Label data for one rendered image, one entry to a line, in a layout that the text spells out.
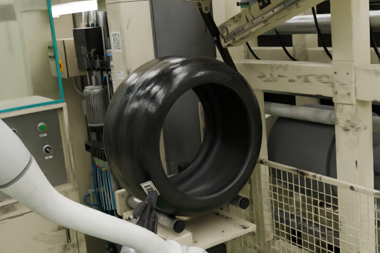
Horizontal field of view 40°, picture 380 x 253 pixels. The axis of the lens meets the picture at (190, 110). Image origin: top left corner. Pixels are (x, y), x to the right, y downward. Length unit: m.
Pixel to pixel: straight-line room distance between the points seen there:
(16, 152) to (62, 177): 1.24
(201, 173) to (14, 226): 0.80
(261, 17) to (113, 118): 0.64
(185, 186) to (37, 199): 0.96
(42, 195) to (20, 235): 1.13
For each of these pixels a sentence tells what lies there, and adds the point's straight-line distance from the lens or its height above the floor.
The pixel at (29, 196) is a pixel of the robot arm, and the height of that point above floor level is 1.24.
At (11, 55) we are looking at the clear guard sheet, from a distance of 2.20.
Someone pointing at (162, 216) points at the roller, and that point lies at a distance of 1.81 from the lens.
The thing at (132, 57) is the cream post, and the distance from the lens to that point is 1.99.
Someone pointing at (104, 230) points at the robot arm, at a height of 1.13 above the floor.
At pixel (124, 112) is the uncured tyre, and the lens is 1.68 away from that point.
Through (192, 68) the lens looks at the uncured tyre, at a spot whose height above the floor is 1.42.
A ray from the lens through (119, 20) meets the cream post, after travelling 1.99.
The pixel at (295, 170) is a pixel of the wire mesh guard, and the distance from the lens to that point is 1.93.
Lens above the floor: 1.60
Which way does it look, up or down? 11 degrees down
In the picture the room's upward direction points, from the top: 5 degrees counter-clockwise
